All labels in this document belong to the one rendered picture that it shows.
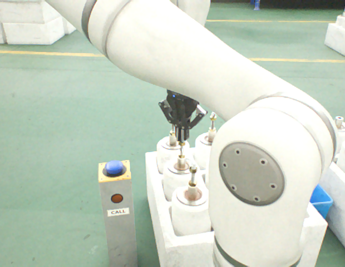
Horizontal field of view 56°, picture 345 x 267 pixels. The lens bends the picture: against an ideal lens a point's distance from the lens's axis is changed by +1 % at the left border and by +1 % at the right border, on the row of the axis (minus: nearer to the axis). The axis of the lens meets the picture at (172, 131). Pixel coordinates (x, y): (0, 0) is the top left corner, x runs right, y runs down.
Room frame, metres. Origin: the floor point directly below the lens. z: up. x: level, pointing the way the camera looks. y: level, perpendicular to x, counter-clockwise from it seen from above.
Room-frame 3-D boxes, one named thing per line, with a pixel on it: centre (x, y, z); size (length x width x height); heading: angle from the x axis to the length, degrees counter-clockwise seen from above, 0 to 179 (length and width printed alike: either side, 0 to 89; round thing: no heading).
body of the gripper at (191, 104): (0.70, -0.02, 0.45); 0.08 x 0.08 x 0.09
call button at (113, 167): (0.59, 0.13, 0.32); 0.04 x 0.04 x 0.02
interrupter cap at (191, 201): (0.58, -0.05, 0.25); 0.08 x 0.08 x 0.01
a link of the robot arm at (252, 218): (0.25, -0.09, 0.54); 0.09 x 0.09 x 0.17; 51
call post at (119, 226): (0.59, 0.13, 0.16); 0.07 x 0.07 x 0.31; 11
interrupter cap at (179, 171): (0.70, -0.02, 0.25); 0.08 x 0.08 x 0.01
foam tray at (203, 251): (0.72, -0.14, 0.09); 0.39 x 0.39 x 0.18; 11
